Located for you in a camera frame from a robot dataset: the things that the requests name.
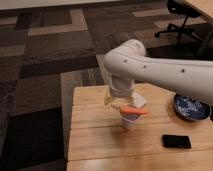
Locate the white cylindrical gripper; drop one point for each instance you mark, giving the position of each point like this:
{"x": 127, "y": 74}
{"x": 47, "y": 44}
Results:
{"x": 119, "y": 88}

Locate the black eraser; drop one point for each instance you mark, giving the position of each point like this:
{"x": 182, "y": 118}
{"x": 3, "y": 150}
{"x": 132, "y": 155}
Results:
{"x": 176, "y": 141}

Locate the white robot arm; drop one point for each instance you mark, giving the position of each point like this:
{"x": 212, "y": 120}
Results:
{"x": 128, "y": 62}

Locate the white sponge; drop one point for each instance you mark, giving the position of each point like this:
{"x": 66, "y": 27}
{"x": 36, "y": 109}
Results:
{"x": 139, "y": 100}

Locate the orange carrot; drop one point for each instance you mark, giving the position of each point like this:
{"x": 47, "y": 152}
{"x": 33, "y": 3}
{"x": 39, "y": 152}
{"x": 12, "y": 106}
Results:
{"x": 129, "y": 110}

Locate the small white cup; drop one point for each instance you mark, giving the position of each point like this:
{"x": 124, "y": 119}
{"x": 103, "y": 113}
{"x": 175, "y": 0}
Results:
{"x": 129, "y": 120}

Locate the blue patterned bowl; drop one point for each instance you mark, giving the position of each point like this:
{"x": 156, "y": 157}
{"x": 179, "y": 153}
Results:
{"x": 189, "y": 109}

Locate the wooden desk in background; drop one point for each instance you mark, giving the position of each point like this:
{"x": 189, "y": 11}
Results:
{"x": 205, "y": 7}

